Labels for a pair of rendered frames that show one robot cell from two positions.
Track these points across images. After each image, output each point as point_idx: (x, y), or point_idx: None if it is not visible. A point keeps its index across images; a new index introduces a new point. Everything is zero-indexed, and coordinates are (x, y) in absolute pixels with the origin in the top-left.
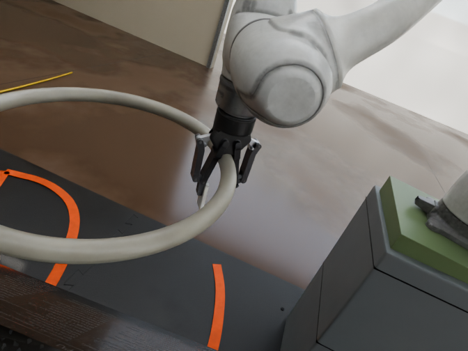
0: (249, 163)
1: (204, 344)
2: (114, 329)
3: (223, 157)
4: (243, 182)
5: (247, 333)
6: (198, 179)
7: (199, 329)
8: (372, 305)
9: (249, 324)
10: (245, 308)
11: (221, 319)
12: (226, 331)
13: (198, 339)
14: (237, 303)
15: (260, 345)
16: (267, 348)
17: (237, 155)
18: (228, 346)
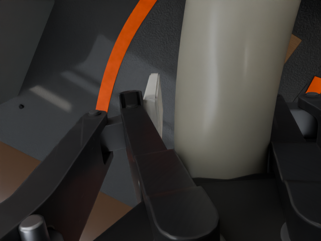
0: (64, 157)
1: (123, 66)
2: None
3: (260, 139)
4: (96, 110)
5: (70, 77)
6: (302, 98)
7: (127, 84)
8: None
9: (67, 87)
10: (69, 109)
11: (101, 95)
12: (96, 81)
13: (130, 72)
14: (79, 114)
15: (56, 62)
16: (49, 58)
17: (162, 164)
18: (95, 62)
